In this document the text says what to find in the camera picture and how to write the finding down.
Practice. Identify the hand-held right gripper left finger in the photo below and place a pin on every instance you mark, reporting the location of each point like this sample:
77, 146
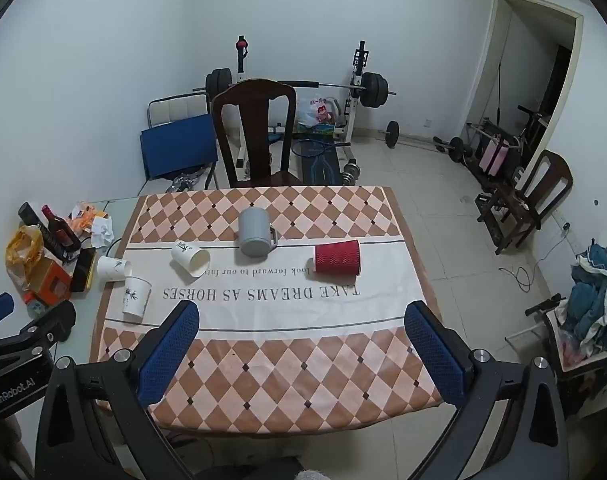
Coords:
167, 357

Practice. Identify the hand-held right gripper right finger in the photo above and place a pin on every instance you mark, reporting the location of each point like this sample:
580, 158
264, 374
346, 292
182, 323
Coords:
432, 355

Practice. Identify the white paper cup plant print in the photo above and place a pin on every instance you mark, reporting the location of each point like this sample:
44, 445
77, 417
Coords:
136, 299
111, 267

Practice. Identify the white paper cup brush print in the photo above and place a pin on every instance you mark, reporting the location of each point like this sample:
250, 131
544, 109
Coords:
184, 255

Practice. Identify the red ribbed paper cup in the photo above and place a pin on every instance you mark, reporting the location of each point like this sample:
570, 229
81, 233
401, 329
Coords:
336, 258

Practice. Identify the orange cardboard box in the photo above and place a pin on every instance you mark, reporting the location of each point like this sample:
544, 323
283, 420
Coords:
48, 282

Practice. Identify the yellow plastic bag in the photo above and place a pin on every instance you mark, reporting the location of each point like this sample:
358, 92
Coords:
21, 252

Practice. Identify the black flat box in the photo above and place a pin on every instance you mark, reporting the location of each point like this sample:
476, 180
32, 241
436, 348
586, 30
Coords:
84, 270

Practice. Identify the dark glass bottle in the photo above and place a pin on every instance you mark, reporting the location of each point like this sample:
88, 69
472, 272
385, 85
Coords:
43, 237

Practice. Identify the red wine bottle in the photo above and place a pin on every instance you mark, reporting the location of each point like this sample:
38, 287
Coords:
61, 230

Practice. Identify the checkered printed tablecloth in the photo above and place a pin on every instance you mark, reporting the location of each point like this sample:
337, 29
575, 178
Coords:
263, 360

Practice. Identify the crumpled white tissue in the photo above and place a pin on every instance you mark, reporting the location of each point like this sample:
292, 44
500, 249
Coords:
102, 232

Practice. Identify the orange snack packets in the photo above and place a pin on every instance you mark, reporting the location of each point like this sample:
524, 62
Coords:
86, 216

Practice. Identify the white laundry rack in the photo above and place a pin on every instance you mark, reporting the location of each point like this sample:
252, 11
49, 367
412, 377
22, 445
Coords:
558, 340

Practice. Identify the grey plastic mug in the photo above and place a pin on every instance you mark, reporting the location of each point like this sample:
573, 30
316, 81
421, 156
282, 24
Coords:
253, 232

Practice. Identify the pile of blue clothes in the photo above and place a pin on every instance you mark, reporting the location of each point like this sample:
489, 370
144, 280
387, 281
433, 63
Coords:
596, 295

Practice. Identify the dark wooden chair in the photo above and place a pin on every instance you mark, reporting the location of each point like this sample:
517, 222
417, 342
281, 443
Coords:
256, 110
543, 185

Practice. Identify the pink bag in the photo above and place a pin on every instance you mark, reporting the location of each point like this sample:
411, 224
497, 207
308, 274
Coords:
493, 157

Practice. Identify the black dumbbell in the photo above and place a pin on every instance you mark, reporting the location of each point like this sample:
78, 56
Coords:
453, 149

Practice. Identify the blue folding chair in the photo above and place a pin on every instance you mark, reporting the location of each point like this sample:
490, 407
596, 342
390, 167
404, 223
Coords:
178, 145

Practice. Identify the blue badminton racket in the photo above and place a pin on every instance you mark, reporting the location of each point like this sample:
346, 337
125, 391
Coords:
308, 148

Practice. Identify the white weight bench rack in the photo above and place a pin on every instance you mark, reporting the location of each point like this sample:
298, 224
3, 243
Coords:
351, 115

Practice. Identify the white plastic bag red print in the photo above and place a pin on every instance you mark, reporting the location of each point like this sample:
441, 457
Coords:
318, 112

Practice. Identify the black barbell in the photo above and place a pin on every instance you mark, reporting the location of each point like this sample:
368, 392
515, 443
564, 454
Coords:
373, 90

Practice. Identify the exercise machine frame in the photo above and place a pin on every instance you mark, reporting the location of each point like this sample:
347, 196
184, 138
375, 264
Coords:
526, 127

